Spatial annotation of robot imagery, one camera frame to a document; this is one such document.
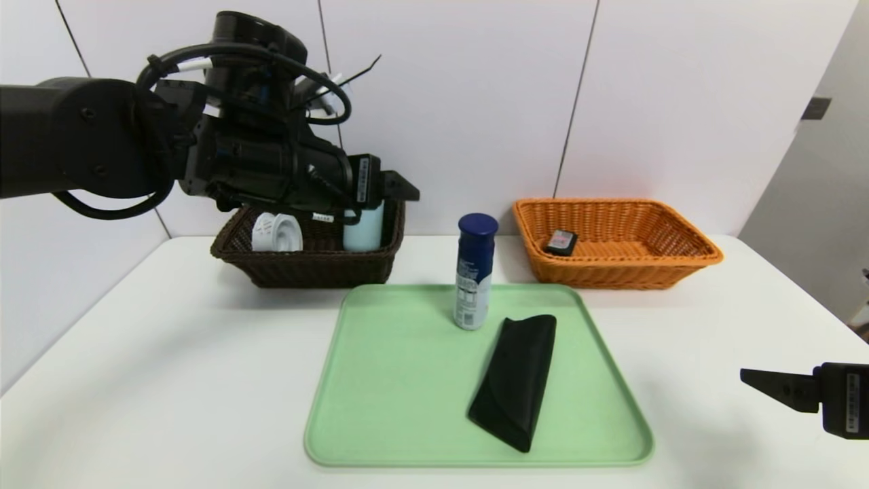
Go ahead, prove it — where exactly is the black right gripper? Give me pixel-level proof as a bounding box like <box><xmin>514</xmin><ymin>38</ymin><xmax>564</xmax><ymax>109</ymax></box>
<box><xmin>739</xmin><ymin>361</ymin><xmax>869</xmax><ymax>440</ymax></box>

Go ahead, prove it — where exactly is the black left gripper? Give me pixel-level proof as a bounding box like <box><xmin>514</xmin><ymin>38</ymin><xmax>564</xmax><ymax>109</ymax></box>
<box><xmin>296</xmin><ymin>143</ymin><xmax>420</xmax><ymax>210</ymax></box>

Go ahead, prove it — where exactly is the blue-grey plastic cup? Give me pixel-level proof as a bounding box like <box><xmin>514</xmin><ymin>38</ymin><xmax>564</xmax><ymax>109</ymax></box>
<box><xmin>343</xmin><ymin>200</ymin><xmax>386</xmax><ymax>253</ymax></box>

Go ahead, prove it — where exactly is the white plastic round container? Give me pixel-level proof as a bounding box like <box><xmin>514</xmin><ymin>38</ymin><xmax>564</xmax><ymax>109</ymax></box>
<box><xmin>252</xmin><ymin>211</ymin><xmax>304</xmax><ymax>253</ymax></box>

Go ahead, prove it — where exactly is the small black red tin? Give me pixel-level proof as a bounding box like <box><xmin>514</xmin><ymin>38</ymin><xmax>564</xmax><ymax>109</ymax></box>
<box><xmin>543</xmin><ymin>229</ymin><xmax>579</xmax><ymax>257</ymax></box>

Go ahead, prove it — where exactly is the black glasses case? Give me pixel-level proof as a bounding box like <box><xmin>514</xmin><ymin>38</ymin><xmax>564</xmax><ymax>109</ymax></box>
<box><xmin>467</xmin><ymin>314</ymin><xmax>557</xmax><ymax>454</ymax></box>

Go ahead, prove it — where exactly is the dark brown wicker basket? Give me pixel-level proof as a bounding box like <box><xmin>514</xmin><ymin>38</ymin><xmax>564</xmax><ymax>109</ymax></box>
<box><xmin>210</xmin><ymin>194</ymin><xmax>407</xmax><ymax>289</ymax></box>

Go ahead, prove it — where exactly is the orange wicker basket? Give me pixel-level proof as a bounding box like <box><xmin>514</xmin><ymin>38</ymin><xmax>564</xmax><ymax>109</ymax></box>
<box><xmin>513</xmin><ymin>198</ymin><xmax>724</xmax><ymax>291</ymax></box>

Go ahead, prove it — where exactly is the blue capped spray can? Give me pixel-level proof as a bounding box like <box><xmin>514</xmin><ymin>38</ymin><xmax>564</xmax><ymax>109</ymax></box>
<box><xmin>454</xmin><ymin>213</ymin><xmax>500</xmax><ymax>331</ymax></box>

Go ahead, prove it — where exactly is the thin black zip tie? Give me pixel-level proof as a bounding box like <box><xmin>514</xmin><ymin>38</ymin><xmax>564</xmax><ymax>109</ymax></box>
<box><xmin>306</xmin><ymin>54</ymin><xmax>382</xmax><ymax>104</ymax></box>

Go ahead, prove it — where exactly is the light green plastic tray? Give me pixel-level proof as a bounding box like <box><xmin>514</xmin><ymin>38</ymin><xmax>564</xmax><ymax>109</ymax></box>
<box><xmin>305</xmin><ymin>283</ymin><xmax>654</xmax><ymax>468</ymax></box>

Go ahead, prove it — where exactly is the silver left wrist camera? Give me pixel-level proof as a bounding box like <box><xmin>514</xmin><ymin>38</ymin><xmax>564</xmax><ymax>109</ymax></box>
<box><xmin>297</xmin><ymin>71</ymin><xmax>350</xmax><ymax>116</ymax></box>

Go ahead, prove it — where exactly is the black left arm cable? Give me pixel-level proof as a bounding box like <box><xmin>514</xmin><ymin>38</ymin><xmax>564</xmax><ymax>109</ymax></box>
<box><xmin>139</xmin><ymin>42</ymin><xmax>352</xmax><ymax>126</ymax></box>

